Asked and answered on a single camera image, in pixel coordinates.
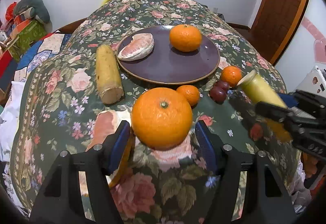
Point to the patchwork quilt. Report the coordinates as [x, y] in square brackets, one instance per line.
[38, 53]

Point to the red cloth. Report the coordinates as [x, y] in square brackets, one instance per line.
[9, 11]

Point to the dark purple plate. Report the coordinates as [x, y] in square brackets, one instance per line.
[175, 62]

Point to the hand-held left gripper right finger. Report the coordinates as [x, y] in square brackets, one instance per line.
[203, 146]

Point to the large orange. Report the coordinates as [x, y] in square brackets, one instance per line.
[161, 118]

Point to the brown wooden door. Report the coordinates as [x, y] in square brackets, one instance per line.
[280, 10]

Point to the peeled pomelo segment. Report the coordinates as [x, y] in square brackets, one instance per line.
[137, 47]

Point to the grey-green cushion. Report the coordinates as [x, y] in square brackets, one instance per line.
[34, 7]

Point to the small mandarin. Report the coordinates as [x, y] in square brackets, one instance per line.
[231, 76]
[189, 94]

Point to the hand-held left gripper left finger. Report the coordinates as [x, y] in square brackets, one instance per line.
[120, 146]

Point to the floral tablecloth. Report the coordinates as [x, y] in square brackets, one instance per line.
[76, 91]

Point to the white cloth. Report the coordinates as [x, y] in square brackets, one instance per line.
[7, 124]

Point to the medium orange with leaf stub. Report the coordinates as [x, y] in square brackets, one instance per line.
[185, 37]

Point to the dark red plum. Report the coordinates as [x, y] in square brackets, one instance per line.
[218, 93]
[222, 84]

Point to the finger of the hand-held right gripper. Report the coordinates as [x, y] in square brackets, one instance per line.
[304, 100]
[273, 112]

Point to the white laptop with stickers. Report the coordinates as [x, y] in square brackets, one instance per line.
[312, 80]

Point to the yellow banana piece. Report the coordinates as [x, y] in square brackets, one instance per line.
[261, 90]

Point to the pink wall decal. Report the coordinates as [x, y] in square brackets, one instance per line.
[315, 35]

